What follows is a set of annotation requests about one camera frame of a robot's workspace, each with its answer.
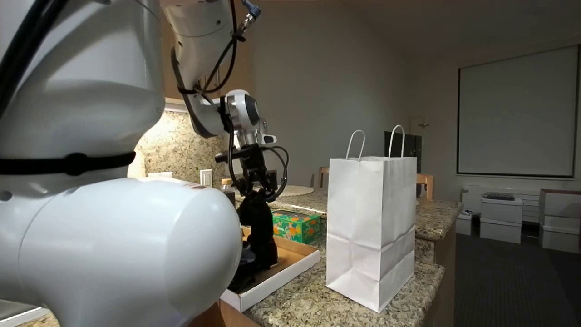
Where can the wooden wall cabinet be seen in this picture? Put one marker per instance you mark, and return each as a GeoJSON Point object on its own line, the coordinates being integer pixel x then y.
{"type": "Point", "coordinates": [168, 72]}

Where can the green patterned tissue box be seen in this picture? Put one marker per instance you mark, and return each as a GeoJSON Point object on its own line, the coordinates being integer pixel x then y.
{"type": "Point", "coordinates": [297, 227]}

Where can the white shallow tray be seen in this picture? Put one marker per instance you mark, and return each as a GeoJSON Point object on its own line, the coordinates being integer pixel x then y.
{"type": "Point", "coordinates": [273, 281]}

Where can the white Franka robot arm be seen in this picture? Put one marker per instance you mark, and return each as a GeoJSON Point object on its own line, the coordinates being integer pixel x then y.
{"type": "Point", "coordinates": [121, 254]}

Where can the white projector screen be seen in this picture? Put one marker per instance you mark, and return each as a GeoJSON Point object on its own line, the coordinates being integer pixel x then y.
{"type": "Point", "coordinates": [519, 110]}

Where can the white paper bag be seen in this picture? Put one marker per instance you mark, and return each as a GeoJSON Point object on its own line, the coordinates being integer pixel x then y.
{"type": "Point", "coordinates": [370, 229]}

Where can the dark brown bottle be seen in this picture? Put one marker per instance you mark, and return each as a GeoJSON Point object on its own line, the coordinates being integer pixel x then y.
{"type": "Point", "coordinates": [230, 192]}

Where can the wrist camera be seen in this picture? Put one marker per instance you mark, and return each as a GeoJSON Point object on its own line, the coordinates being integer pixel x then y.
{"type": "Point", "coordinates": [270, 138]}

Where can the black flat screen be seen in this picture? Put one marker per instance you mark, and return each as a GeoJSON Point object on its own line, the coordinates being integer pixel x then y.
{"type": "Point", "coordinates": [413, 145]}

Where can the white drawer cabinet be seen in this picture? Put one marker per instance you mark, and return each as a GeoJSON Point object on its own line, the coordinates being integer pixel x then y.
{"type": "Point", "coordinates": [562, 219]}

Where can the small white storage box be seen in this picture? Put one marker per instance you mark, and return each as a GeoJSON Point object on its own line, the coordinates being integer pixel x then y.
{"type": "Point", "coordinates": [464, 221]}

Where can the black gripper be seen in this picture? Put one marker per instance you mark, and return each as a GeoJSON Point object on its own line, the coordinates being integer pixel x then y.
{"type": "Point", "coordinates": [250, 160]}

